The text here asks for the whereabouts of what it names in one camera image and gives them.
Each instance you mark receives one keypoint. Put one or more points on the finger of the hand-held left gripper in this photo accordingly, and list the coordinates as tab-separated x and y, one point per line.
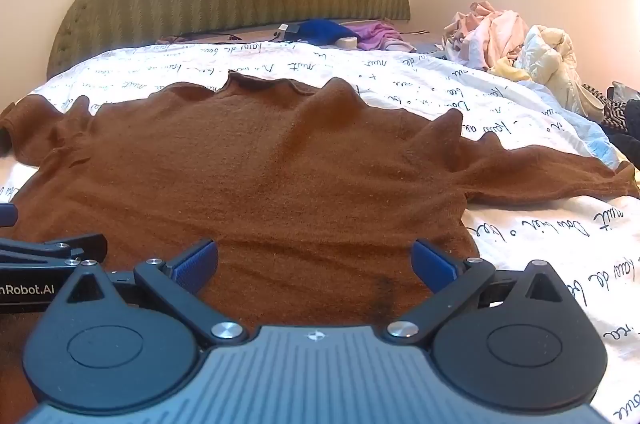
50	249
6	215

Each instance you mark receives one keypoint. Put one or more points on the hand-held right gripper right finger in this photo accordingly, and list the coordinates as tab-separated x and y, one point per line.
430	266

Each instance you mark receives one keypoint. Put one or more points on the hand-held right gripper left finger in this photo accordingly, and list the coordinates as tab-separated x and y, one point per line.
197	265

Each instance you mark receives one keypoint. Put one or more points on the brown knit sweater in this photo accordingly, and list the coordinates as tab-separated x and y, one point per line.
275	163

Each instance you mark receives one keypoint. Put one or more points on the pile of pink clothes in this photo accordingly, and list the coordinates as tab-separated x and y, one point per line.
480	33

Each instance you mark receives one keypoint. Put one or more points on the pile of pastel clothes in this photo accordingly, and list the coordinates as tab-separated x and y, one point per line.
547	58

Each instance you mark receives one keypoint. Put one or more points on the dark patterned clothes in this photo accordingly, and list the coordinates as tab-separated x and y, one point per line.
620	118

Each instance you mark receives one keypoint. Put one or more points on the white script-printed blanket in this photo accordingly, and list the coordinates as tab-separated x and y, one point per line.
400	78

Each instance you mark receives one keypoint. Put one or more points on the yellow cloth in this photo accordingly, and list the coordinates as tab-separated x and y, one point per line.
510	71

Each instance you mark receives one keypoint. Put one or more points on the purple cloth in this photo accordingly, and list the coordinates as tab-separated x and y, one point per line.
375	34

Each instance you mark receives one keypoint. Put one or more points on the small white roll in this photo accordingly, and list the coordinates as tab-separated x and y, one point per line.
348	42

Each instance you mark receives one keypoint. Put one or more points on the white charger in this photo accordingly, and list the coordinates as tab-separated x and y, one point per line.
283	30

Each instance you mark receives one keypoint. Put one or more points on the blue cloth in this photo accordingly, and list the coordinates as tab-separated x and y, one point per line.
325	31

